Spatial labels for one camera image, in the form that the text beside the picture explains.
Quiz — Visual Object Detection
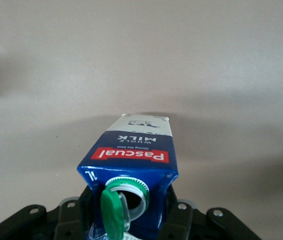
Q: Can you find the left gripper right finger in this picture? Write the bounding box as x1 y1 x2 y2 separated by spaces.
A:
157 186 262 240

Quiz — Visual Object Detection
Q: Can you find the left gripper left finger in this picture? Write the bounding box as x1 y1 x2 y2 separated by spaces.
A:
0 187 96 240

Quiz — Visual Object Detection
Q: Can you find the blue Pascual milk carton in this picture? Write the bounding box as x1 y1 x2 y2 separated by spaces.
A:
76 113 180 240

